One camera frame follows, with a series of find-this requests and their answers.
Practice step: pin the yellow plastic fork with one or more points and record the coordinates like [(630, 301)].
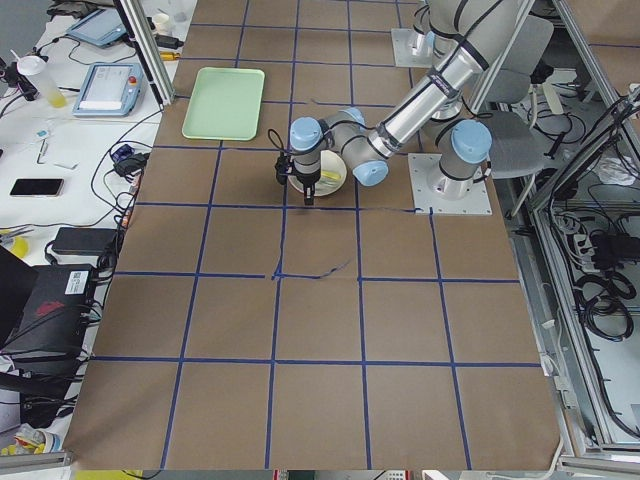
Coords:
[(330, 176)]

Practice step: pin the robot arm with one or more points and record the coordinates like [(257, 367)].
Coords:
[(442, 19), (365, 150)]

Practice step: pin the white cup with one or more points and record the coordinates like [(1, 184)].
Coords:
[(162, 23)]

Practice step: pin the plastic bottle yellow liquid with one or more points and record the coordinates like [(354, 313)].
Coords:
[(36, 71)]

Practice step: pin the light green tray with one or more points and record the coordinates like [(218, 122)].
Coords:
[(224, 104)]

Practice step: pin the black power adapter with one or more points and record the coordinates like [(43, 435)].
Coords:
[(82, 241)]

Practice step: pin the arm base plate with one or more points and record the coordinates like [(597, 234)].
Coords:
[(412, 49), (433, 192)]

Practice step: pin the white round plate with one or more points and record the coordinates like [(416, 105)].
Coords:
[(335, 170)]

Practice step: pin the teach pendant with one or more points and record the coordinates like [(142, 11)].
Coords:
[(109, 89), (101, 28)]

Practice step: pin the white grey chair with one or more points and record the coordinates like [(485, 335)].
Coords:
[(514, 151)]

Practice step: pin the black smartphone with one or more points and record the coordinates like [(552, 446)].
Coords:
[(36, 187)]

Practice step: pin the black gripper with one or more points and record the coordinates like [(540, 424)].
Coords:
[(306, 180)]

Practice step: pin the aluminium frame post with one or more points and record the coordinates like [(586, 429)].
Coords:
[(137, 26)]

